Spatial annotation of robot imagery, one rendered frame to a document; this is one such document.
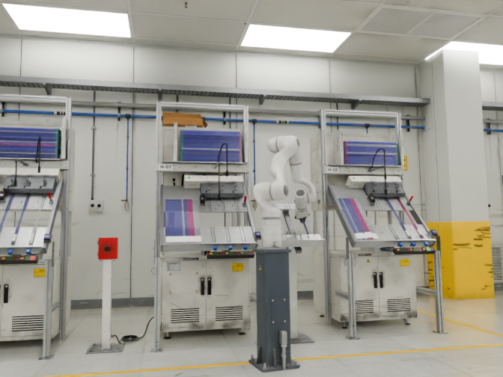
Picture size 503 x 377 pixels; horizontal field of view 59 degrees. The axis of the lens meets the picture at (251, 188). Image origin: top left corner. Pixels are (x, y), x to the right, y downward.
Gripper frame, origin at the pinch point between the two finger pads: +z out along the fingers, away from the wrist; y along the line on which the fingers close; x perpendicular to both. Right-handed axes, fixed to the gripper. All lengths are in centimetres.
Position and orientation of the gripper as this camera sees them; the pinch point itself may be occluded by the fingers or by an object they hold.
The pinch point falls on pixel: (302, 220)
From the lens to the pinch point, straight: 344.8
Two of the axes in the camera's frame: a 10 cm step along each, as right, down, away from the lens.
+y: -9.7, 2.3, -0.3
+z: 1.3, 6.7, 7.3
